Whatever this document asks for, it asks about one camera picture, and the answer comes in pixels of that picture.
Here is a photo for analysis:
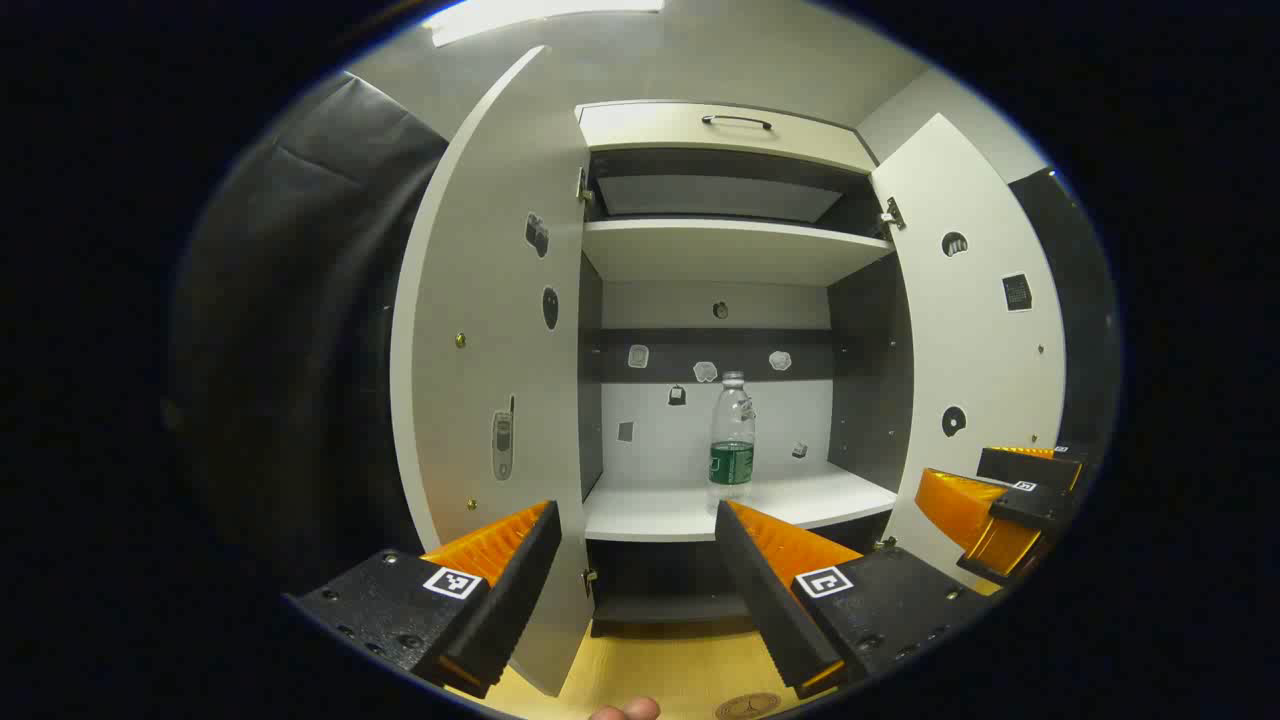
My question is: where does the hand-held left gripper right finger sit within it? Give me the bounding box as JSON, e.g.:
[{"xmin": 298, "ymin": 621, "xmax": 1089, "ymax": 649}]
[{"xmin": 714, "ymin": 500, "xmax": 1001, "ymax": 701}]

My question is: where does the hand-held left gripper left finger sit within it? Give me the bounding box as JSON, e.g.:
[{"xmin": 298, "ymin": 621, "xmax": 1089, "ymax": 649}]
[{"xmin": 285, "ymin": 500, "xmax": 563, "ymax": 699}]

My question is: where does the white cabinet door headphone sticker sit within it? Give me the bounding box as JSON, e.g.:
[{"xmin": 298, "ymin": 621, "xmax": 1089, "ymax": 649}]
[{"xmin": 868, "ymin": 112, "xmax": 1067, "ymax": 591}]

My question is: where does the clear plastic bottle green label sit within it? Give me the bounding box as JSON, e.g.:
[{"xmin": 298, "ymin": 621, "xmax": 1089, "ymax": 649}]
[{"xmin": 708, "ymin": 371, "xmax": 758, "ymax": 507}]

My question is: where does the white cabinet door camera sticker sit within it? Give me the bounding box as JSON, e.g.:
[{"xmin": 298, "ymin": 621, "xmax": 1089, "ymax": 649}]
[{"xmin": 390, "ymin": 45, "xmax": 601, "ymax": 698}]

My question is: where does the white and grey cabinet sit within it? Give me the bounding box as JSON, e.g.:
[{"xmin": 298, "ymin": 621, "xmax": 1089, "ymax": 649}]
[{"xmin": 575, "ymin": 98, "xmax": 916, "ymax": 641}]

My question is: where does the white cabinet shelf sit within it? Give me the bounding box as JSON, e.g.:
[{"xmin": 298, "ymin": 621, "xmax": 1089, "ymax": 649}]
[{"xmin": 582, "ymin": 218, "xmax": 896, "ymax": 288}]

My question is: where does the ceiling light panel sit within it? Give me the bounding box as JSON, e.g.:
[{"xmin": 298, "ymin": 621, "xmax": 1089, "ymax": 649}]
[{"xmin": 422, "ymin": 0, "xmax": 667, "ymax": 48}]

